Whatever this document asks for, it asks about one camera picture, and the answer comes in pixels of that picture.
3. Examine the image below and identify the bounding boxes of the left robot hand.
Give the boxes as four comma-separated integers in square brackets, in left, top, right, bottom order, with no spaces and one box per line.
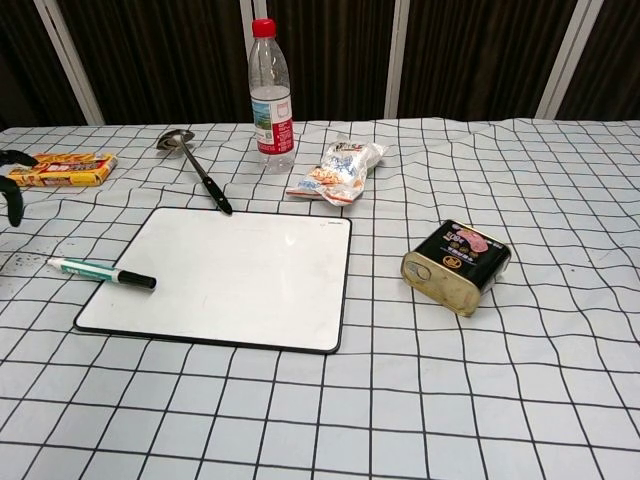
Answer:
[0,148,39,229]

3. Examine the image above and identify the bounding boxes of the green whiteboard marker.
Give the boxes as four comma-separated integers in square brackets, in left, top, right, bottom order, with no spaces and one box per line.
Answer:
[46,257,158,291]

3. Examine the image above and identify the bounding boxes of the white dry-erase board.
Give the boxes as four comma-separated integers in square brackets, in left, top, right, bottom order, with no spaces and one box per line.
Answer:
[73,206,354,355]

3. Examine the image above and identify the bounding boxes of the yellow food box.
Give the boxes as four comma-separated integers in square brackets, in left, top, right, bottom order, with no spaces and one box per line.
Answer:
[5,152,119,189]

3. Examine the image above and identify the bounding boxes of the dark folding partition screen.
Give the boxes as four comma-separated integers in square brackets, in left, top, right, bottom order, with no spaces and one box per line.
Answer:
[0,0,640,132]

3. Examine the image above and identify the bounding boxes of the clear water bottle red cap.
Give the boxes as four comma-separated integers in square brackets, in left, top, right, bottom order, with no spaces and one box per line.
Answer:
[248,18,297,174]

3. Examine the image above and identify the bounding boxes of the white snack bag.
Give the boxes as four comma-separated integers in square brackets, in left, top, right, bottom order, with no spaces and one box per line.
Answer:
[284,130,389,207]

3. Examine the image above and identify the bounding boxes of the white checked tablecloth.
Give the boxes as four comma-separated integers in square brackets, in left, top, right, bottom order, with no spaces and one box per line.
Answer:
[0,118,640,480]

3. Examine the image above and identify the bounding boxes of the black luncheon meat can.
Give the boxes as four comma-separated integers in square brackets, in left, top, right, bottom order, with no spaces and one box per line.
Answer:
[400,218,512,319]

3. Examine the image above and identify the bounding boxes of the metal ladle with black handle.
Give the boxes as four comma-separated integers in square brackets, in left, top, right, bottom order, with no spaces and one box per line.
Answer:
[155,128,234,216]

